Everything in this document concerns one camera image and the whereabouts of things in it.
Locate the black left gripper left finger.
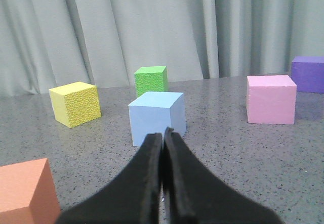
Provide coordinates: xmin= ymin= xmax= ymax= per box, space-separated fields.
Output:
xmin=56 ymin=133 xmax=162 ymax=223

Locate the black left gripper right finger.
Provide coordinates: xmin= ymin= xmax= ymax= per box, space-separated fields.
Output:
xmin=163 ymin=128 xmax=282 ymax=223

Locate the light blue foam cube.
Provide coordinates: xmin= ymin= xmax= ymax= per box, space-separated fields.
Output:
xmin=128 ymin=92 xmax=186 ymax=147

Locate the orange foam cube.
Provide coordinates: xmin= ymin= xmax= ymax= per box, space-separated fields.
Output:
xmin=1 ymin=158 xmax=61 ymax=223

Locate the yellow foam cube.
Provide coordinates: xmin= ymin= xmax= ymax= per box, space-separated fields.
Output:
xmin=49 ymin=81 xmax=101 ymax=128

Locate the green foam cube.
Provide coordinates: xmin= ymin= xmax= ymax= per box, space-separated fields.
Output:
xmin=134 ymin=66 xmax=169 ymax=97

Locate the pink foam cube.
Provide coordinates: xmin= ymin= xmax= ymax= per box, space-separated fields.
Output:
xmin=247 ymin=75 xmax=297 ymax=124

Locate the dark purple foam cube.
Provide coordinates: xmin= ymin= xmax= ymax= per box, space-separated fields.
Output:
xmin=291 ymin=56 xmax=324 ymax=94

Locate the grey-green curtain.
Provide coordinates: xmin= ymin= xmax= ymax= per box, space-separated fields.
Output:
xmin=1 ymin=0 xmax=323 ymax=97

